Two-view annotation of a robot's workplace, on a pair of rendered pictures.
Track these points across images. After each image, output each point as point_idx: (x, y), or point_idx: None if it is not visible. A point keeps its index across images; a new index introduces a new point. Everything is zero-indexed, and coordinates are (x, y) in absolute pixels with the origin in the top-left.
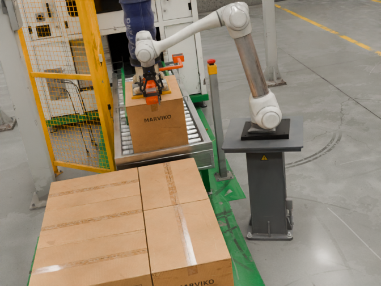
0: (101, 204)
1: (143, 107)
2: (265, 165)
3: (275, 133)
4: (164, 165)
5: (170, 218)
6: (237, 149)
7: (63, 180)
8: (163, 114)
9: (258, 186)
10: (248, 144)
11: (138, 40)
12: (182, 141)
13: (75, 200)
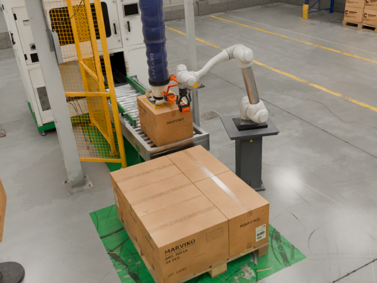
0: (160, 182)
1: (166, 114)
2: (251, 145)
3: (258, 124)
4: (184, 151)
5: (215, 185)
6: (239, 137)
7: (118, 170)
8: (178, 118)
9: (246, 159)
10: (244, 133)
11: (179, 71)
12: (189, 135)
13: (139, 182)
